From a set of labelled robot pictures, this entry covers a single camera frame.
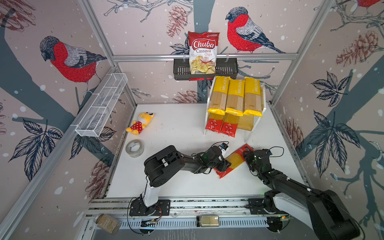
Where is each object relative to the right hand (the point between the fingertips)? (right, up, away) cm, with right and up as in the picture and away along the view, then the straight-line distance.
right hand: (242, 156), depth 89 cm
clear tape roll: (-69, +4, +6) cm, 69 cm away
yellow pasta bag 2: (-9, +30, -17) cm, 36 cm away
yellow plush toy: (-66, +22, +12) cm, 70 cm away
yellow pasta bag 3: (0, +31, -17) cm, 35 cm away
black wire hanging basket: (-10, +57, +5) cm, 58 cm away
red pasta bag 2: (-8, +21, -2) cm, 23 cm away
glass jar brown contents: (-68, -24, -24) cm, 76 cm away
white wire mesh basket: (-79, +27, -14) cm, 85 cm away
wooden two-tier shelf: (-22, +31, -13) cm, 41 cm away
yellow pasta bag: (-17, +35, -14) cm, 41 cm away
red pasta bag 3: (-4, -2, -1) cm, 5 cm away
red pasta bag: (-18, +21, -3) cm, 27 cm away
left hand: (-9, -4, -4) cm, 11 cm away
